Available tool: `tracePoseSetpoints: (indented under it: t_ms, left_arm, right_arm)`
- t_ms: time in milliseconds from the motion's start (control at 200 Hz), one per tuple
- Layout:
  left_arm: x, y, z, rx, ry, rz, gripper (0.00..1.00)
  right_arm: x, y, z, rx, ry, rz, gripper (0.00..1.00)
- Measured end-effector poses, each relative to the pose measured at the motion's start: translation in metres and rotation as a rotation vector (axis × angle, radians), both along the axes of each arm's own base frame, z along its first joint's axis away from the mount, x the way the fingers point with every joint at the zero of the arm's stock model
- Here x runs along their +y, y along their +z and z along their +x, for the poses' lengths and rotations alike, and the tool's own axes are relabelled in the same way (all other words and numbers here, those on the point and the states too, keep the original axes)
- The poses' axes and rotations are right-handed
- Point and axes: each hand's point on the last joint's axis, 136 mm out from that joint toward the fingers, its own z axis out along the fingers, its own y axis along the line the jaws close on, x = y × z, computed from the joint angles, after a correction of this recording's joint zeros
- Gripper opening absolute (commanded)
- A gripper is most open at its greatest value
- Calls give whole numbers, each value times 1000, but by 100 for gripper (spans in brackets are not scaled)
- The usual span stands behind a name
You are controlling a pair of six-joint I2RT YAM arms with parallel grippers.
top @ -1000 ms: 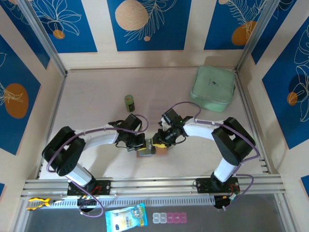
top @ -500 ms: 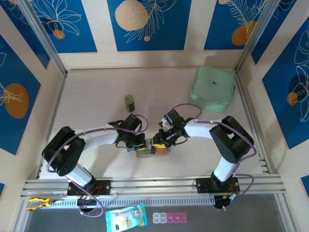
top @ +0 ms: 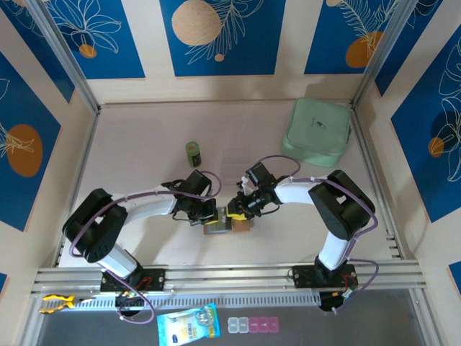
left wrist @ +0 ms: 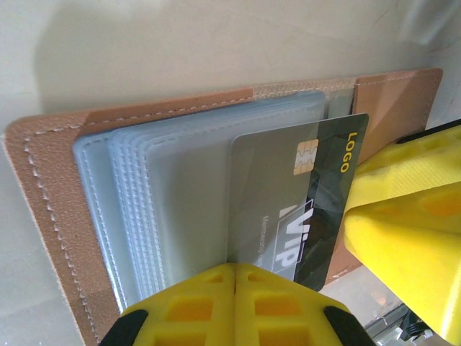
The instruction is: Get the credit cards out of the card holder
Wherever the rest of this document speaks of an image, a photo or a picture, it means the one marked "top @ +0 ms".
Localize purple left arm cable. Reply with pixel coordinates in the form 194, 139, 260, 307
68, 169, 221, 326

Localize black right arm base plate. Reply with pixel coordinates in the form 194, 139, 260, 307
292, 265, 358, 289

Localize aluminium front rail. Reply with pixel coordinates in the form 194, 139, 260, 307
30, 261, 429, 298

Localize green cylindrical bottle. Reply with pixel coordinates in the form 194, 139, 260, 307
185, 141, 202, 168

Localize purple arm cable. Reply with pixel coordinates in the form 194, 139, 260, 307
68, 169, 221, 326
259, 154, 379, 314

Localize yellow handled pliers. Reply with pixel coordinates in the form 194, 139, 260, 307
39, 293, 97, 314

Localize grey slotted cable duct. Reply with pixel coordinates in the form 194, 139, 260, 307
34, 292, 322, 308

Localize tan leather card holder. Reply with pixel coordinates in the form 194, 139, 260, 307
203, 215, 254, 236

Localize white and pink pill organizer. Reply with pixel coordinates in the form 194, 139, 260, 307
227, 316, 280, 334

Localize aluminium side rail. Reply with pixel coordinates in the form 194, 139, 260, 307
53, 107, 102, 268
349, 104, 411, 261

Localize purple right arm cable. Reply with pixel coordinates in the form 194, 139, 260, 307
259, 154, 379, 314

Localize black connector board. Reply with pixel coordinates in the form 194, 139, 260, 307
318, 290, 358, 314
114, 290, 144, 311

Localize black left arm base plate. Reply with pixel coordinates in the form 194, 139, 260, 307
99, 268, 166, 293

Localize blue and white snack packet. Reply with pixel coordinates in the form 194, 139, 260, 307
156, 302, 221, 346

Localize aluminium corner post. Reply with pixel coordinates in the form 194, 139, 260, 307
351, 0, 421, 110
27, 0, 102, 113

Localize mint green zip pouch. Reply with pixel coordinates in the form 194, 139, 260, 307
280, 97, 353, 167

